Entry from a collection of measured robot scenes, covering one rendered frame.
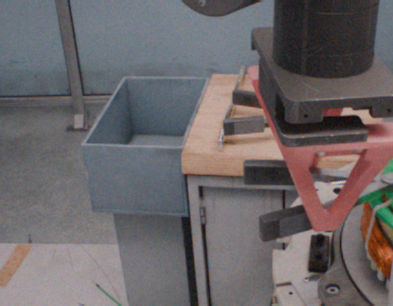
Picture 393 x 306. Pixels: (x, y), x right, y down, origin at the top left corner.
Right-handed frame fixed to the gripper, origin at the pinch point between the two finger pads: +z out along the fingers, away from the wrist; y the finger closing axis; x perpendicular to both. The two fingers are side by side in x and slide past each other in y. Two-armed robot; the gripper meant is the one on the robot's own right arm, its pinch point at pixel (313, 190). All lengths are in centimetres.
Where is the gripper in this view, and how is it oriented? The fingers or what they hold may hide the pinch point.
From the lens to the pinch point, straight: 45.3
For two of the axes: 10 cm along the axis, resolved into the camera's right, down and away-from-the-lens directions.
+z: -0.1, 8.1, 5.8
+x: 9.8, -0.9, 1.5
